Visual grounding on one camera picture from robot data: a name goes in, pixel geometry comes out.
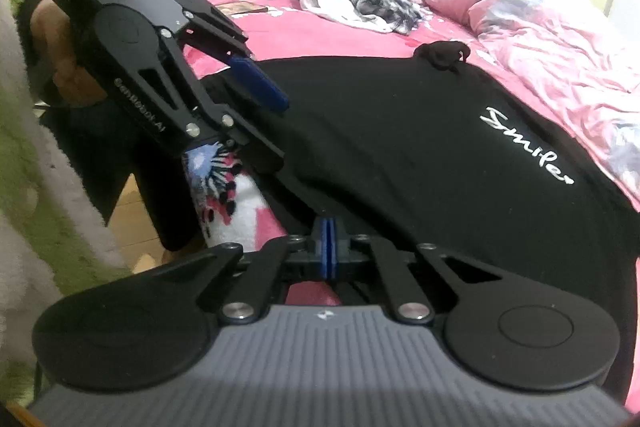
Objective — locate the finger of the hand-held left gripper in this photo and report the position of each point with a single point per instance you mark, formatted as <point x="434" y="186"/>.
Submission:
<point x="250" y="142"/>
<point x="260" y="82"/>

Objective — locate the dark cloth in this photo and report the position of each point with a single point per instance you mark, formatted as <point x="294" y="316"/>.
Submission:
<point x="150" y="187"/>

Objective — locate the person's left hand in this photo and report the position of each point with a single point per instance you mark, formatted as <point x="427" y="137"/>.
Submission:
<point x="55" y="37"/>

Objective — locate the black t-shirt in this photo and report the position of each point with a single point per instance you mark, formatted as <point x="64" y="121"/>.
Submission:
<point x="400" y="147"/>

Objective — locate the pink floral bed blanket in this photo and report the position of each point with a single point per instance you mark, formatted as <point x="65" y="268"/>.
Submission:
<point x="310" y="37"/>

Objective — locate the pink grey floral duvet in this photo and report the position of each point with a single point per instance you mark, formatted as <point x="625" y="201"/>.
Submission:
<point x="540" y="17"/>

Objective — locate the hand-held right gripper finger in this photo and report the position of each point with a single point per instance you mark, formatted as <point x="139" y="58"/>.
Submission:
<point x="323" y="257"/>
<point x="332" y="257"/>

